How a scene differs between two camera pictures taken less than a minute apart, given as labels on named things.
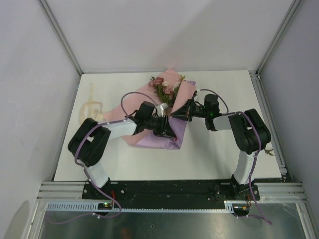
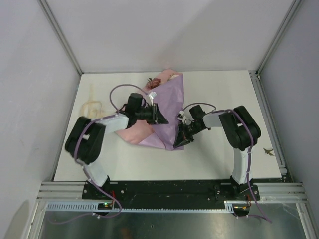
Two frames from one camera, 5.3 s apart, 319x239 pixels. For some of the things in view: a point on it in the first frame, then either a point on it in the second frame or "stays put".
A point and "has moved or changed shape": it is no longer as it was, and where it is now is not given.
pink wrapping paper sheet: x=147 y=139 has moved or changed shape
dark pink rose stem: x=162 y=94 → x=153 y=83
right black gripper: x=185 y=112 → x=182 y=135
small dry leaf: x=268 y=152 stays put
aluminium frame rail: x=62 y=191 stays put
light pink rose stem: x=177 y=88 → x=172 y=76
